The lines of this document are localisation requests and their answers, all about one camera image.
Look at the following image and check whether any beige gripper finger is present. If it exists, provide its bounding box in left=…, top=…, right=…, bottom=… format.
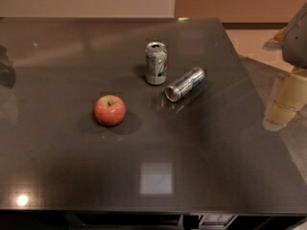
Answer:
left=266, top=28, right=286, bottom=47
left=262, top=67, right=307, bottom=131

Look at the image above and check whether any silver blue redbull can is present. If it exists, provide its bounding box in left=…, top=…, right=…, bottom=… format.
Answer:
left=164, top=67, right=206, bottom=103

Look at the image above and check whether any white green soda can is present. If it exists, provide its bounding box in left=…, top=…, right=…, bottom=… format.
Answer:
left=145, top=41, right=168, bottom=85

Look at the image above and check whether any red apple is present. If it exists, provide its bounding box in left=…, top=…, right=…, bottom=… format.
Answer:
left=94, top=95, right=126, bottom=127

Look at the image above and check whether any dark object at left edge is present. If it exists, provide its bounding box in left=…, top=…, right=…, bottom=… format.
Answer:
left=0, top=46, right=16, bottom=88

